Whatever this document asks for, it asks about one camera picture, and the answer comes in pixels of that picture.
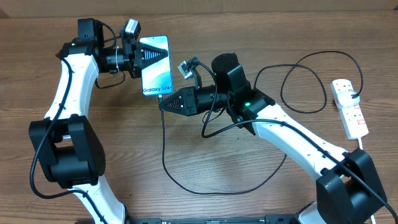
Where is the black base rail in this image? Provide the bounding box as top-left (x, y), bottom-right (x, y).
top-left (126, 214), bottom-right (297, 224)

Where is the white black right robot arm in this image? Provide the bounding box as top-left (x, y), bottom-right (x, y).
top-left (159, 53), bottom-right (388, 223)

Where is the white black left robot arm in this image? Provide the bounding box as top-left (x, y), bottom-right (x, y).
top-left (29, 18), bottom-right (173, 223)

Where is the Samsung Galaxy smartphone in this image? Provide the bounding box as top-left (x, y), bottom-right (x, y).
top-left (139, 35), bottom-right (174, 96)

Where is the white power strip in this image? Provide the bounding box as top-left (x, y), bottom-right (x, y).
top-left (330, 79), bottom-right (369, 139)

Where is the white charger plug adapter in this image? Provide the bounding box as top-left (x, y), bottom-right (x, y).
top-left (336, 90), bottom-right (360, 109)

